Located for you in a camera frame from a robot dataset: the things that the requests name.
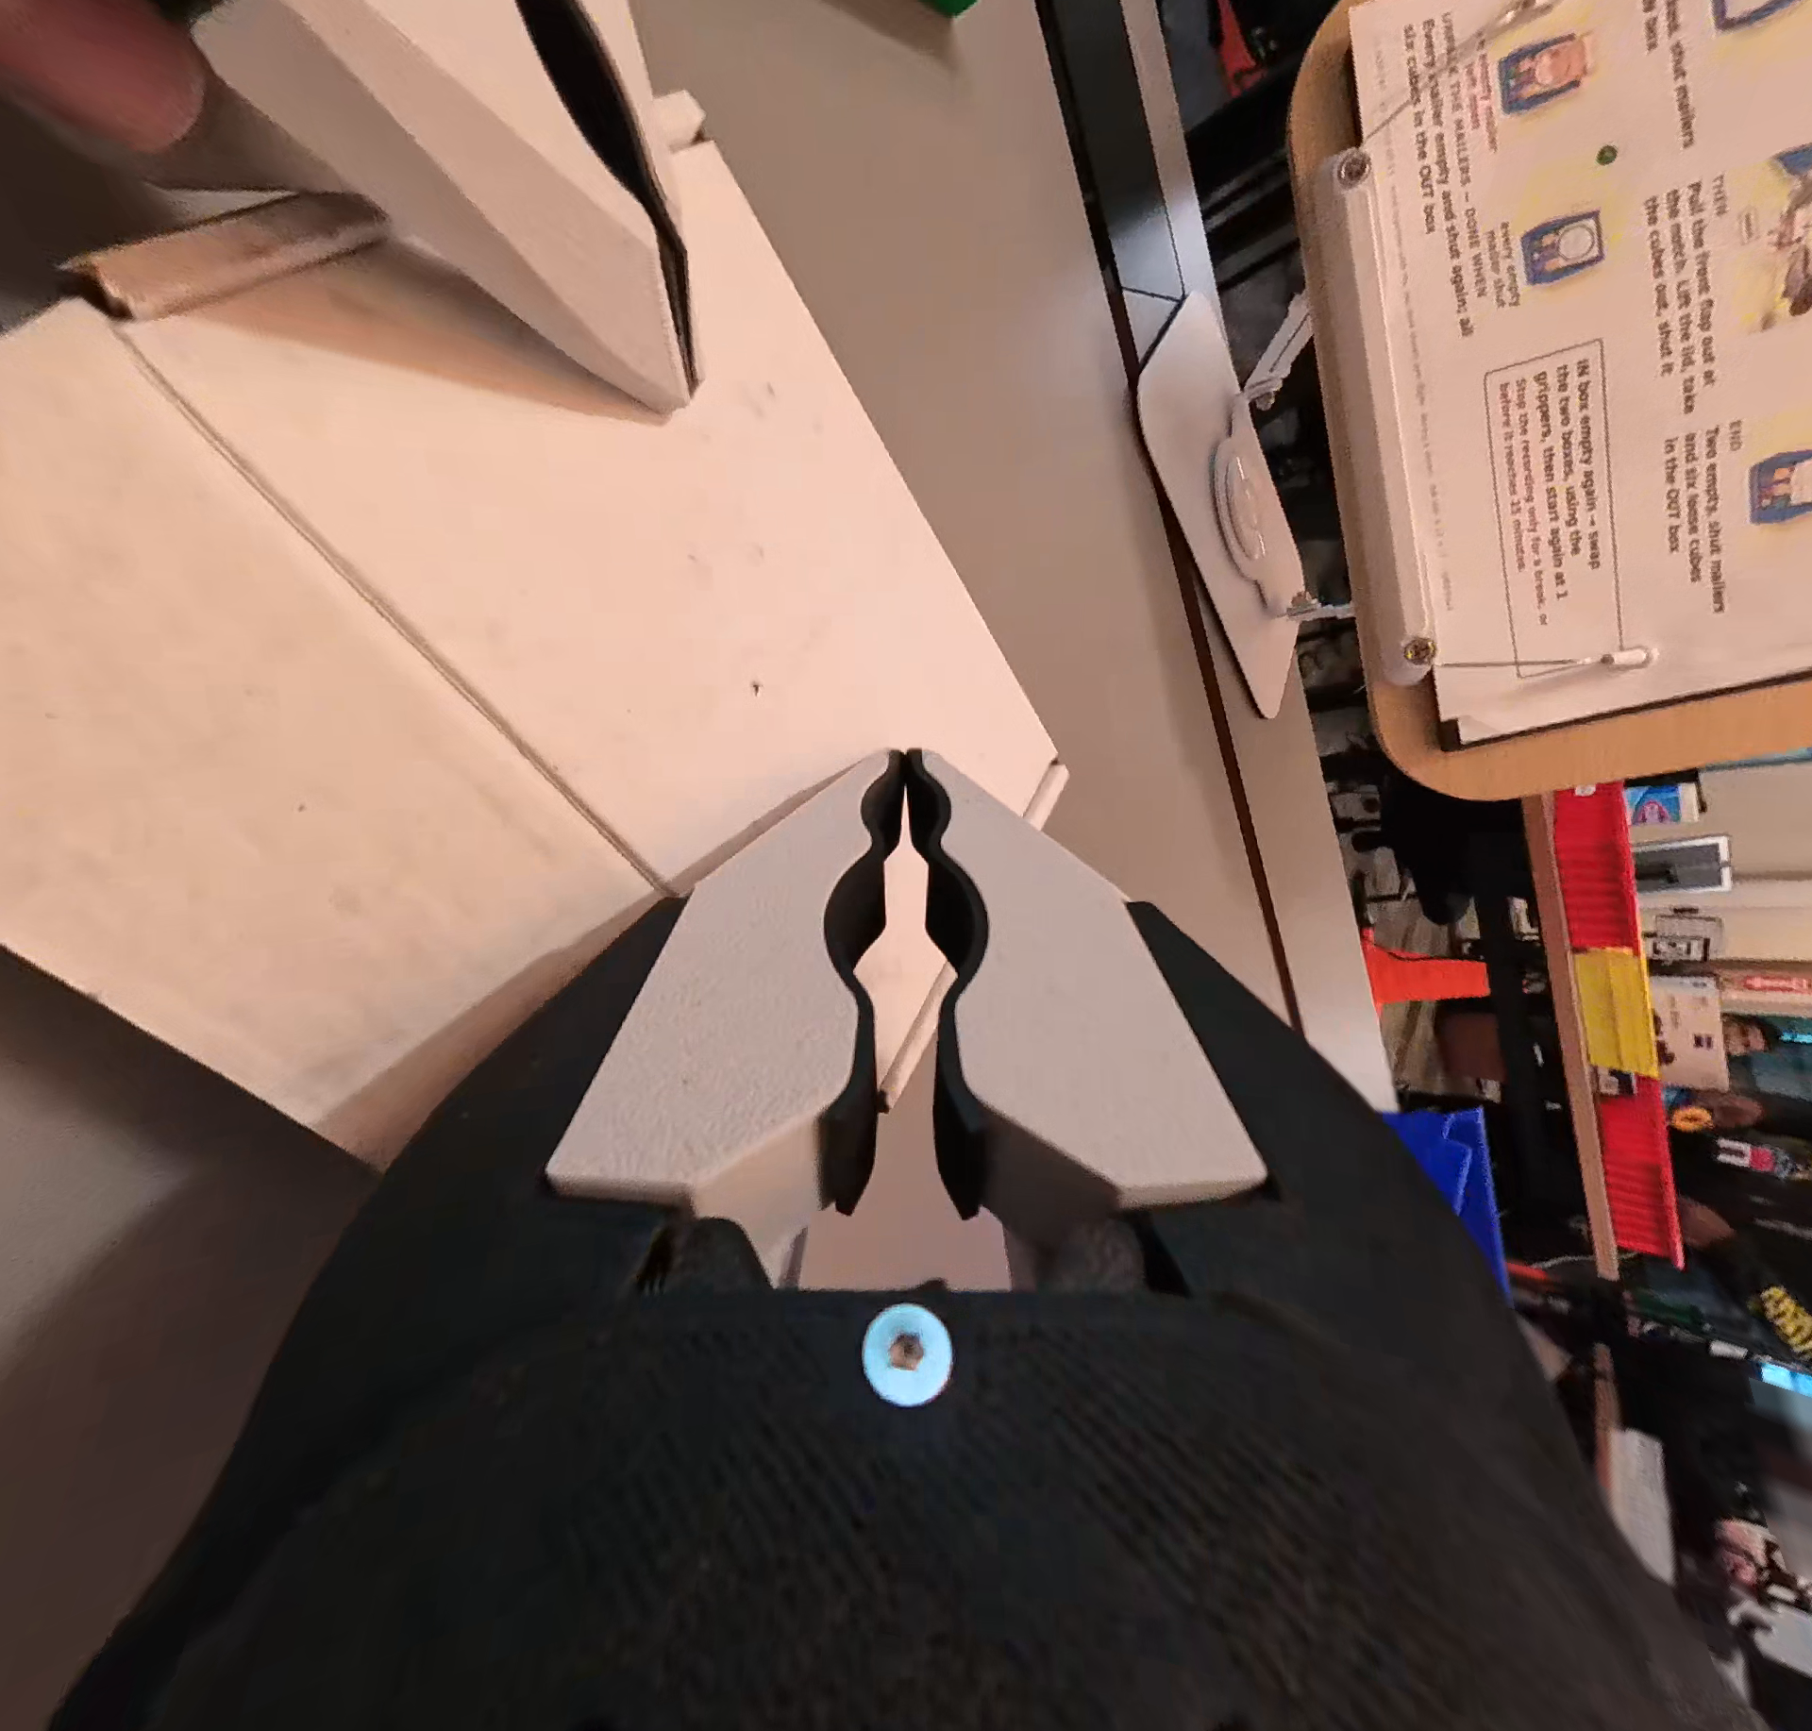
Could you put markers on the wooden table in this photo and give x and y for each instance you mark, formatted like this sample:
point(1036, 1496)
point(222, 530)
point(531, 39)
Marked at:
point(1559, 982)

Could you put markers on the blue plastic bin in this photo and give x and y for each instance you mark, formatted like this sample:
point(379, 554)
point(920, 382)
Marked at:
point(1445, 1166)

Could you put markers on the instruction sheet on stand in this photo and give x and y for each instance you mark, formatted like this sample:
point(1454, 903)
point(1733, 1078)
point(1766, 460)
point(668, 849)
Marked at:
point(1487, 760)

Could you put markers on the printed instruction sheet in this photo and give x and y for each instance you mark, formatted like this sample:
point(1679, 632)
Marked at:
point(1628, 344)

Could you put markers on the white cardboard mailer box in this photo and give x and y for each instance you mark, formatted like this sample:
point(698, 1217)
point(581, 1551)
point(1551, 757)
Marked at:
point(497, 628)

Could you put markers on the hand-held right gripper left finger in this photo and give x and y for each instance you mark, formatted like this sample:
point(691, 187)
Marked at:
point(723, 1038)

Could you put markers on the red plastic bin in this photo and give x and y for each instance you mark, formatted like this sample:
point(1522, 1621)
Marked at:
point(1597, 868)
point(1643, 1172)

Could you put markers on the yellow plastic bin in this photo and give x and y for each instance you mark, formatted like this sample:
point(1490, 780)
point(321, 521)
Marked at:
point(1615, 1016)

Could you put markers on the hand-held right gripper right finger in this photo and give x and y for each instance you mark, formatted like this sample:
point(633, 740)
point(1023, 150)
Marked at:
point(1091, 1052)

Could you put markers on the person's left hand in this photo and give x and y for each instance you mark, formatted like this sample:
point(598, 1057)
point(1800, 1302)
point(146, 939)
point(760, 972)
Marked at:
point(86, 46)

